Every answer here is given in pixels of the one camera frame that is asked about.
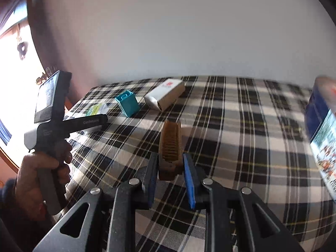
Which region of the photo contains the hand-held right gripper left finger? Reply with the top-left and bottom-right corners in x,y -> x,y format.
33,152 -> 158,252

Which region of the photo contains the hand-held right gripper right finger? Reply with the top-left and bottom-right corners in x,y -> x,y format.
182,153 -> 306,252

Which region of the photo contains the wooden brush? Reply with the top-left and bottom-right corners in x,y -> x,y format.
158,119 -> 183,181

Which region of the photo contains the round printed metal tin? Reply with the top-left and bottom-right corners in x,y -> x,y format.
304,76 -> 336,198

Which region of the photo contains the person's left forearm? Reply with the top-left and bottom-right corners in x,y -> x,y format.
0,178 -> 53,252

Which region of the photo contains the person's left hand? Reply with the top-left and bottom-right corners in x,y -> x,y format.
16,141 -> 73,222

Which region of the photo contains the brass door knob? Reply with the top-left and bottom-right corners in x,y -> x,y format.
36,67 -> 54,85

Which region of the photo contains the green transparent packet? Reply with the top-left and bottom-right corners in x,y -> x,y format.
83,103 -> 109,116

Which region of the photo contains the dark hanging ornament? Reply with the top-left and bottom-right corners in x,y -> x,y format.
16,41 -> 29,60

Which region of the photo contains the black white plaid blanket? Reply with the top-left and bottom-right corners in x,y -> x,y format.
62,76 -> 336,252

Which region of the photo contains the teal small box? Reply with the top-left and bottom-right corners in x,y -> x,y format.
115,90 -> 140,118

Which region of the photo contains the white box with red label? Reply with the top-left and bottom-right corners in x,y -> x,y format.
143,78 -> 186,111

